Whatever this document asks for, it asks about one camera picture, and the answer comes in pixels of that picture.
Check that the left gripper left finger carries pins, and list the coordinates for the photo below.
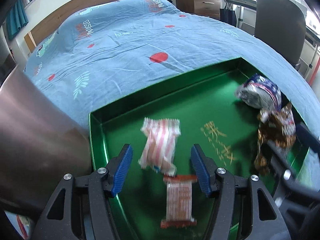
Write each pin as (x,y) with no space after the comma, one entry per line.
(62,218)

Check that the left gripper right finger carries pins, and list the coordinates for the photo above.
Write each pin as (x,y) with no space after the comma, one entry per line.
(202,169)

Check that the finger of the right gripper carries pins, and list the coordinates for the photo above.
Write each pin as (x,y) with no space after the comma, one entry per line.
(278,163)
(306,137)

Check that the brown nutritious snack bag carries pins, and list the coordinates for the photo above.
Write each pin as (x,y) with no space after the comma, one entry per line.
(278,127)

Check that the red white biscuit pack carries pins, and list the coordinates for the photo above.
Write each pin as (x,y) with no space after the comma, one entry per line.
(179,201)

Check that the blue silver snack bag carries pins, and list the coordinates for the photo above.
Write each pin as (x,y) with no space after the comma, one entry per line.
(260,92)

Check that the pink striped candy pack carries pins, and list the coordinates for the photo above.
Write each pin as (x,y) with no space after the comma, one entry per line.
(159,150)

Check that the black brown electric kettle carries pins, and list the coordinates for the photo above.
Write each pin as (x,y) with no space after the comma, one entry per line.
(39,143)

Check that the green tray box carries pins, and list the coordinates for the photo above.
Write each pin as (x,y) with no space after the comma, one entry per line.
(226,130)

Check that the grey office chair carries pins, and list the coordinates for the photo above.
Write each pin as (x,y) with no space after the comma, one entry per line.
(280,25)

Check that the desk by window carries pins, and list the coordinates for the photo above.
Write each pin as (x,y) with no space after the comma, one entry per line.
(270,7)

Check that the dark tote bag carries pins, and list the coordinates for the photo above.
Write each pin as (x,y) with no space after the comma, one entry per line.
(227,15)

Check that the blue patterned bed cover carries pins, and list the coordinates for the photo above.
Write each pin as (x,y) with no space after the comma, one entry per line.
(106,52)

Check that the teal curtain left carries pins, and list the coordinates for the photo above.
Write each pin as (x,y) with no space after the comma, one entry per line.
(16,19)

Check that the wooden headboard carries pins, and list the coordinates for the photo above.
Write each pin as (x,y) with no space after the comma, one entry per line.
(45,16)

